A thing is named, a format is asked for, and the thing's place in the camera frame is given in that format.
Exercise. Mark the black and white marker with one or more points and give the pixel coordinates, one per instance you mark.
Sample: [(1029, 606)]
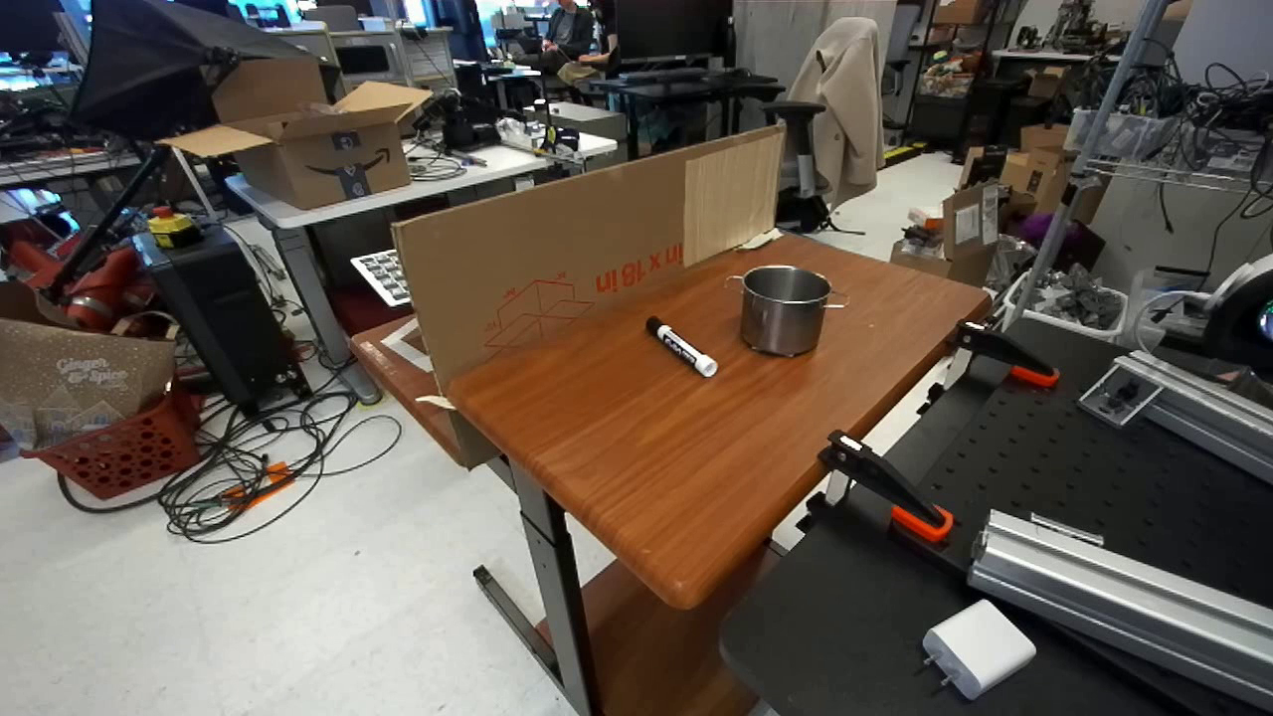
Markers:
[(683, 349)]

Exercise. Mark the small steel pot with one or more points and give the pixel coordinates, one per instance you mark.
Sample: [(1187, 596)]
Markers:
[(783, 307)]

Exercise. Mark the wooden desk with metal legs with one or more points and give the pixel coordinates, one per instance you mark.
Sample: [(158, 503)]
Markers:
[(651, 491)]

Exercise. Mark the cardboard backdrop panel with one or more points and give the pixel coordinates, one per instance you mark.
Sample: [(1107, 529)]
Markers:
[(504, 271)]

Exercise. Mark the near orange black clamp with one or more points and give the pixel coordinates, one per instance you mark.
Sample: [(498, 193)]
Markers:
[(909, 508)]

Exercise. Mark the orange black clamp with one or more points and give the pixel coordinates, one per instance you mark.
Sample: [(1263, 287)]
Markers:
[(1020, 365), (909, 508)]

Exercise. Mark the grey side table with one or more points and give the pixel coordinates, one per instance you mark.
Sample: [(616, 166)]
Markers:
[(297, 227)]

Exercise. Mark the black perforated breadboard table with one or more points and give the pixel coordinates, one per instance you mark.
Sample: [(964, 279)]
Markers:
[(837, 625)]

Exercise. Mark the beige coat on chair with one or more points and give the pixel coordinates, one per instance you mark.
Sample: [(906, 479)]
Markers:
[(840, 75)]

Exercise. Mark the far orange black clamp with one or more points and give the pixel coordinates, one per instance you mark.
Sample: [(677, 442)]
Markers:
[(1020, 365)]

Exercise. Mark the open cardboard box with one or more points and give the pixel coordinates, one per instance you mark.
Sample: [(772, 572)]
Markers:
[(300, 145)]

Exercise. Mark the black computer tower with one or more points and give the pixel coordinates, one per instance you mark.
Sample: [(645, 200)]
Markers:
[(222, 307)]

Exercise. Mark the white power adapter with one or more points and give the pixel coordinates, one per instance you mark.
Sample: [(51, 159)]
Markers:
[(978, 650)]

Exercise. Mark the red plastic basket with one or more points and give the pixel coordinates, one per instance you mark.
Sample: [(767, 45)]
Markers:
[(129, 452)]

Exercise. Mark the black photo umbrella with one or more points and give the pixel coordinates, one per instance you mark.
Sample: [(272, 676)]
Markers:
[(161, 68)]

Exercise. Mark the brown paper bag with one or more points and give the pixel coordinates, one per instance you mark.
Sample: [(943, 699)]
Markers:
[(60, 379)]

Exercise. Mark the near aluminium extrusion rail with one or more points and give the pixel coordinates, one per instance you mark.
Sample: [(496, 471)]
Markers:
[(1145, 609)]

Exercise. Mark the aluminium extrusion rail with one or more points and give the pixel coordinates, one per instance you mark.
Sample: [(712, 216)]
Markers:
[(1145, 609), (1206, 414)]

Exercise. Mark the far aluminium extrusion rail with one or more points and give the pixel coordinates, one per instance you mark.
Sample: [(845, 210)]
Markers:
[(1206, 414)]

